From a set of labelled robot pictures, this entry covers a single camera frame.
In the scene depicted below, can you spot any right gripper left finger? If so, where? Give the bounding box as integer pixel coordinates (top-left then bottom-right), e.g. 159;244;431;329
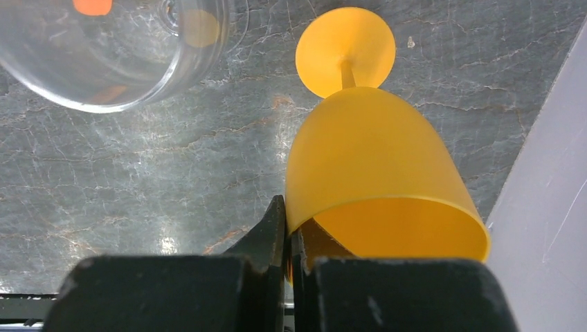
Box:
43;196;286;331

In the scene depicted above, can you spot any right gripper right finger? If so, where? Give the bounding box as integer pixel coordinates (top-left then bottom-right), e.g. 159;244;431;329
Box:
291;226;518;331

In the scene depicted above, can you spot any yellow wine glass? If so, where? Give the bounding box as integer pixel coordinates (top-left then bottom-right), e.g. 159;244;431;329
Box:
285;7;491;262

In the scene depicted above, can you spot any clear wine glass front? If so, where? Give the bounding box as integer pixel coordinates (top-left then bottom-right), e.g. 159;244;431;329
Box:
1;1;250;113

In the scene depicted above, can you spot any orange wine glass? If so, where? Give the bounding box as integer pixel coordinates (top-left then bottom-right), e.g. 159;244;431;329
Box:
72;0;113;17

